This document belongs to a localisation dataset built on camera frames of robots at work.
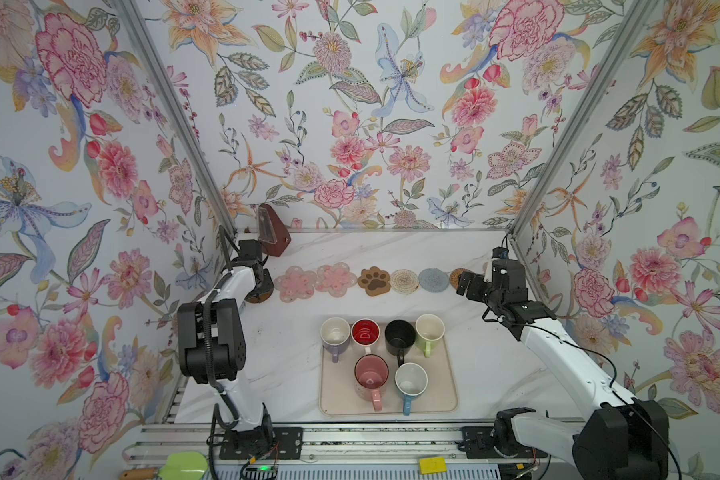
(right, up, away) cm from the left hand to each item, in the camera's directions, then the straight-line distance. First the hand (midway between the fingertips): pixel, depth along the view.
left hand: (262, 285), depth 97 cm
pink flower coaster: (+9, -1, +9) cm, 12 cm away
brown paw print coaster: (+37, +1, +10) cm, 38 cm away
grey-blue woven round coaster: (+58, +1, +10) cm, 58 cm away
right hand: (+64, +3, -12) cm, 65 cm away
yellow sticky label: (+48, -39, -28) cm, 68 cm away
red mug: (+33, -14, -7) cm, 37 cm away
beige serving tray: (+25, -27, -14) cm, 39 cm away
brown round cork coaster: (-2, -5, +4) cm, 7 cm away
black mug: (+43, -15, -9) cm, 47 cm away
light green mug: (+52, -12, -9) cm, 54 cm away
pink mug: (+35, -24, -14) cm, 44 cm away
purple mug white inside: (+24, -15, -5) cm, 29 cm away
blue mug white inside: (+45, -25, -14) cm, 54 cm away
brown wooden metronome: (0, +18, +10) cm, 21 cm away
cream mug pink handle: (+4, +1, -9) cm, 10 cm away
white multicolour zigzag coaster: (+47, 0, +10) cm, 48 cm away
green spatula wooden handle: (-10, -41, -25) cm, 49 cm away
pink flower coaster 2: (+23, +1, +10) cm, 25 cm away
